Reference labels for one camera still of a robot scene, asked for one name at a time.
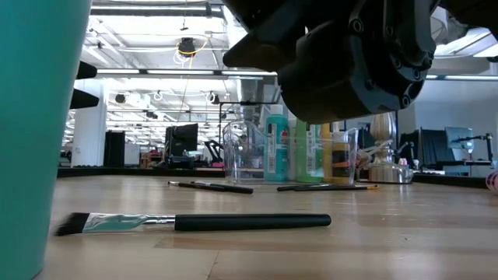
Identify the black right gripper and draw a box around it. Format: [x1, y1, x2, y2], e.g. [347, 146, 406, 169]
[221, 0, 351, 74]

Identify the black partition panel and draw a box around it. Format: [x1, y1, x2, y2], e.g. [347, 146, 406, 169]
[398, 129, 447, 164]

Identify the small ochre paint bottle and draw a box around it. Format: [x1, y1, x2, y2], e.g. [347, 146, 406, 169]
[330, 131, 350, 184]

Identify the green paint bottle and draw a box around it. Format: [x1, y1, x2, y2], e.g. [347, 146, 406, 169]
[294, 118, 324, 184]

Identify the clear plastic bin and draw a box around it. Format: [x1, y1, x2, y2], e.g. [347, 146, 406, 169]
[222, 120, 359, 186]

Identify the black background monitor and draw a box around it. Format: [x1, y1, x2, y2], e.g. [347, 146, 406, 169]
[164, 123, 200, 159]

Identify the black background cabinet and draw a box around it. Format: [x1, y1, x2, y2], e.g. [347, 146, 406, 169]
[102, 130, 127, 169]

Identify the grey background monitor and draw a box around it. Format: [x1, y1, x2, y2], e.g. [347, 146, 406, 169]
[444, 126, 475, 156]

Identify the black Solve print brush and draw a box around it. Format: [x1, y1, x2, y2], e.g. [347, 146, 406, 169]
[53, 212, 333, 237]

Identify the teal plastic cup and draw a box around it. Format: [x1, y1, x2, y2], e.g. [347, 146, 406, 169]
[0, 0, 95, 280]

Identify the silver ceiling duct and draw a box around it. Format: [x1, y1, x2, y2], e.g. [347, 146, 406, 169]
[233, 75, 273, 121]

